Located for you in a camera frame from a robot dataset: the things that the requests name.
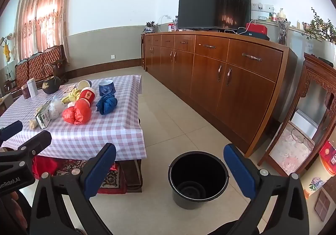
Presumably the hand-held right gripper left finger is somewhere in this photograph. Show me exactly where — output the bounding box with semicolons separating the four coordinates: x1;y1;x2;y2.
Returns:
30;143;117;235

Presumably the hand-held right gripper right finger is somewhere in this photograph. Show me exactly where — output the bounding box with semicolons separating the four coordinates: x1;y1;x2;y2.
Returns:
223;143;310;235

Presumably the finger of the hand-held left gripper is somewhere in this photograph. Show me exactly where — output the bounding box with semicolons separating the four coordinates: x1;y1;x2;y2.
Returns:
0;120;24;146
0;130;52;170

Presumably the green and white carton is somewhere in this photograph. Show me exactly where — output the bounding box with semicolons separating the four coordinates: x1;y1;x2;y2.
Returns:
35;101;52;129

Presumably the clear plastic bag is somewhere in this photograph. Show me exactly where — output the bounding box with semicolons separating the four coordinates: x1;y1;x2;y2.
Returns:
49;96;65;120

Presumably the red plastic bag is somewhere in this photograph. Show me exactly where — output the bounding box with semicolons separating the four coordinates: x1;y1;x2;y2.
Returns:
62;98;92;125

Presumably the black plastic bucket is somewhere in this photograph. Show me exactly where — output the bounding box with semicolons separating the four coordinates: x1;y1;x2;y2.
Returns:
168;151;229;210

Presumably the yellow knotted cloth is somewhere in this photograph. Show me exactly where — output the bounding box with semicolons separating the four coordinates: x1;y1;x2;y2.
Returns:
61;88;82;103

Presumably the blue cloth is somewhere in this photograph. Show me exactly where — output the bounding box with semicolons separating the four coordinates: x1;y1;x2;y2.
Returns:
96;94;118;115

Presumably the red paper cup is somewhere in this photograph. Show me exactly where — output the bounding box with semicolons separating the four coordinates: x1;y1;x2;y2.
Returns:
79;87;97;106

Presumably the blue patterned paper cup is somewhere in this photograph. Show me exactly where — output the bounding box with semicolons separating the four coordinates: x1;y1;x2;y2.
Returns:
99;81;117;97

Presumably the person's left hand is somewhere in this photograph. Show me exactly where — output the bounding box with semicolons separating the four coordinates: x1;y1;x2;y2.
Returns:
0;190;28;235

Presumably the red patterned rug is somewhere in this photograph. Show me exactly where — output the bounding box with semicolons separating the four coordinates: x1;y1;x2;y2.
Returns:
52;159;128;195

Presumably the red cloth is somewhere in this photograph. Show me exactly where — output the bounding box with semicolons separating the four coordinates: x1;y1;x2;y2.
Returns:
32;155;59;180

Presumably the pink checkered tablecloth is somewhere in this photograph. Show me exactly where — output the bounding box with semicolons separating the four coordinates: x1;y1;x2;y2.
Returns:
0;75;147;161

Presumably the white upright box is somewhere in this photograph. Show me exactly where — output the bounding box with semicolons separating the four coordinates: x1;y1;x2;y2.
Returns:
26;77;38;97

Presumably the floral framed panel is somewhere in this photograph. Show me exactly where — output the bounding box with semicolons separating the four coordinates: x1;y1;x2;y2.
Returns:
269;122;315;175

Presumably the black iron teapot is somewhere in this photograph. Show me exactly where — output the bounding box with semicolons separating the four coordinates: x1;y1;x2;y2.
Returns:
42;64;62;94

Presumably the wooden bench with red cushions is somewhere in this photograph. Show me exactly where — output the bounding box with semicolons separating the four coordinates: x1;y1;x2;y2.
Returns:
14;45;70;88

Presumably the coat stand with yellow cloth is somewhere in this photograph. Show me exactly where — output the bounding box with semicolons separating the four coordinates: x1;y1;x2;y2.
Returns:
0;33;15;82

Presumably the cream floral container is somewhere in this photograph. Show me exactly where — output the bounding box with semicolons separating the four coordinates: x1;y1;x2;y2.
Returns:
299;156;336;199

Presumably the white flat panel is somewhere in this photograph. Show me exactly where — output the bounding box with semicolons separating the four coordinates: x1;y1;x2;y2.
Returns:
291;109;324;139

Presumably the long wooden sideboard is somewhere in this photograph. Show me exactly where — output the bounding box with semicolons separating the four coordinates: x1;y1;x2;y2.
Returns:
141;31;298;158

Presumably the red gift box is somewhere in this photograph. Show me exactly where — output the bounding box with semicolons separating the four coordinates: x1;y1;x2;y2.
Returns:
319;140;336;170

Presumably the pink patterned curtain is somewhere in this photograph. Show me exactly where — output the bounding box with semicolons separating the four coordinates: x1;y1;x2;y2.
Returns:
14;0;72;66

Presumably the carved wooden stand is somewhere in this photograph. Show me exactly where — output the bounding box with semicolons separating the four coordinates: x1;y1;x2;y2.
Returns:
257;53;336;176

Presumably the black flat box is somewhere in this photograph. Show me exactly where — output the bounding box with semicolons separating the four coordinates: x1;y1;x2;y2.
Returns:
238;28;271;41

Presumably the glass vase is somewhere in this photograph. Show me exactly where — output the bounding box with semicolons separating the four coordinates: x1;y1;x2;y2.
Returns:
277;19;291;46

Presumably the small potted plant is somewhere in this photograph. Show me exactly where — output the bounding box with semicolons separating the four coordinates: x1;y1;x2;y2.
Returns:
144;21;159;33

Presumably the green leafy branch plant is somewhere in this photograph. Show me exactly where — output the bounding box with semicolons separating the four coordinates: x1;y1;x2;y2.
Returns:
302;8;336;41

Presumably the white charger with cable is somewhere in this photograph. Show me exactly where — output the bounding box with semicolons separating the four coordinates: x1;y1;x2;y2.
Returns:
158;14;172;26

